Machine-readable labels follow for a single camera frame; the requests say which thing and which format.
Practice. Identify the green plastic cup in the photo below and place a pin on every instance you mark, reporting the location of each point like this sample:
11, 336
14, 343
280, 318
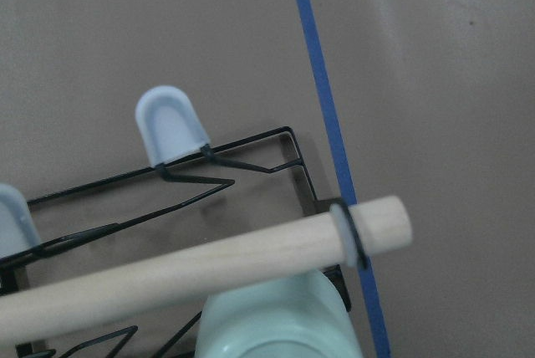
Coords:
299, 316

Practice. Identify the black wire cup rack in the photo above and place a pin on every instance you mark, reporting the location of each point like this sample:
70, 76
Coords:
119, 252

